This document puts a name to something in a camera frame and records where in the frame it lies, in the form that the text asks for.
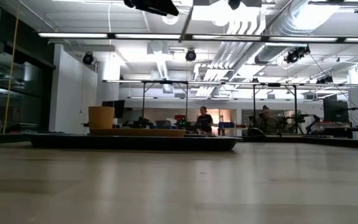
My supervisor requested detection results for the long ceiling light bar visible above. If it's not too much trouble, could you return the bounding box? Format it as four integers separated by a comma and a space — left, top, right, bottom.
37, 32, 358, 44

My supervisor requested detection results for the black ceiling spotlight cluster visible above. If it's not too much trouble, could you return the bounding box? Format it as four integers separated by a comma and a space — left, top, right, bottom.
283, 45, 311, 65

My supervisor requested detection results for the black station frame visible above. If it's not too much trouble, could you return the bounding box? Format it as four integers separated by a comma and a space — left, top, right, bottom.
252, 82, 298, 134
141, 80, 189, 121

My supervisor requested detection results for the orange plastic cup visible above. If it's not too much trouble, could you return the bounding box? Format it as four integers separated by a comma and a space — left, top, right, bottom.
88, 106, 116, 130

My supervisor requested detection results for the dark green tray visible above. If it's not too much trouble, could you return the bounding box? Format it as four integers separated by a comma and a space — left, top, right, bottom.
29, 133, 242, 152

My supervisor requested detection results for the person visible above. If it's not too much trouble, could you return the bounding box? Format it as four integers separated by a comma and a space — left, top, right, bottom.
196, 106, 214, 136
259, 105, 281, 134

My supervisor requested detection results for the dark computer monitor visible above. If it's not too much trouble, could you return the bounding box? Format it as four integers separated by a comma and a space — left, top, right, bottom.
101, 100, 126, 119
323, 98, 350, 123

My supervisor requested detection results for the orange plate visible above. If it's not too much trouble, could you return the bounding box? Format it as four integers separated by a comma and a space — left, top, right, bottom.
88, 128, 187, 138

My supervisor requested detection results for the silver ventilation duct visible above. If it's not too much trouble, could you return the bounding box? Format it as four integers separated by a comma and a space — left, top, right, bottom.
253, 0, 341, 65

